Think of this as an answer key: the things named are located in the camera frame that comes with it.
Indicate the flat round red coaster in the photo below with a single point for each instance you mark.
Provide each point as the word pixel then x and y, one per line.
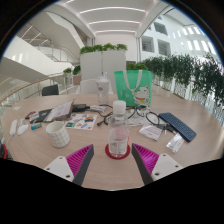
pixel 107 152

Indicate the ceiling light strips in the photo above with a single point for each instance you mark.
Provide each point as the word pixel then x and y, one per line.
pixel 113 21

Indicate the black power adapter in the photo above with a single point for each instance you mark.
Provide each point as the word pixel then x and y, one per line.
pixel 80 107

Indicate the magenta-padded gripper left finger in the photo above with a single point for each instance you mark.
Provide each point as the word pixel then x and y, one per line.
pixel 61 166

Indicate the clear plastic water bottle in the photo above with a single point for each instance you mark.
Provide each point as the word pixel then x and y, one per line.
pixel 118 133

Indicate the white chair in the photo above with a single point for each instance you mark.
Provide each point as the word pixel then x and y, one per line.
pixel 88 86

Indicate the blue and red chair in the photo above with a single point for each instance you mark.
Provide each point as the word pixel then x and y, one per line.
pixel 3 151

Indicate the green tote bag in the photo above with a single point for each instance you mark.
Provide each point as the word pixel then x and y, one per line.
pixel 133 88

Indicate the clear plastic packet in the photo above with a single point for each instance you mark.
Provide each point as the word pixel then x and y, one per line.
pixel 175 142

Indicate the open booklet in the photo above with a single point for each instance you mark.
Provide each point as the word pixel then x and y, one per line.
pixel 61 110

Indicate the black wallet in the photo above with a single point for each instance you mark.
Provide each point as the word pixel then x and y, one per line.
pixel 42 115

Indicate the colourful sticker sheet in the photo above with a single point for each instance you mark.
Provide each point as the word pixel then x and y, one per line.
pixel 81 121

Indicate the white computer mouse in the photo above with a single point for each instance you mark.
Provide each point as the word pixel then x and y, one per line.
pixel 22 129

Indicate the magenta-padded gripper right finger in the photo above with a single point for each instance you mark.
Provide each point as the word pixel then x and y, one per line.
pixel 165 165

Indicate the hedge of green plants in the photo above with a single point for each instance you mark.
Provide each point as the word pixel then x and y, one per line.
pixel 186 75

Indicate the blue-green marker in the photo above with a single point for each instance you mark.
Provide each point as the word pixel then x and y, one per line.
pixel 36 126

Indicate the small potted plant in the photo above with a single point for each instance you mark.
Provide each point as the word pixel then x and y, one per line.
pixel 76 69
pixel 67 71

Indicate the green plants atop cabinet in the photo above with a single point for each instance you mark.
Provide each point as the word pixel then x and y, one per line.
pixel 103 48

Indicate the white grid-pattern mug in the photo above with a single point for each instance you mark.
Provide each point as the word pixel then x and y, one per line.
pixel 58 135

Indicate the white paper sheet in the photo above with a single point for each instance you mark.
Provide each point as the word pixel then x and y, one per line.
pixel 16 108

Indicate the clear tumbler with white lid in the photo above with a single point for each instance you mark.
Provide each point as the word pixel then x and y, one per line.
pixel 102 91

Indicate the white paper tag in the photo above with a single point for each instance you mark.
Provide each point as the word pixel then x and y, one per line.
pixel 150 132

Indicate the white cabinet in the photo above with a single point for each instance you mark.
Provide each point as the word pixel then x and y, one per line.
pixel 100 68

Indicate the glass railing with wooden handrail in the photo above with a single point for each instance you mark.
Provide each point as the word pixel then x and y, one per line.
pixel 30 88

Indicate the black chair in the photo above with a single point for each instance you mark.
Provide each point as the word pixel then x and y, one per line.
pixel 50 90

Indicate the dark blue keyboard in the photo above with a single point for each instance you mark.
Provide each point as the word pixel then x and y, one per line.
pixel 178 126

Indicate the small brown case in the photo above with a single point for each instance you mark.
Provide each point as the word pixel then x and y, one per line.
pixel 30 115

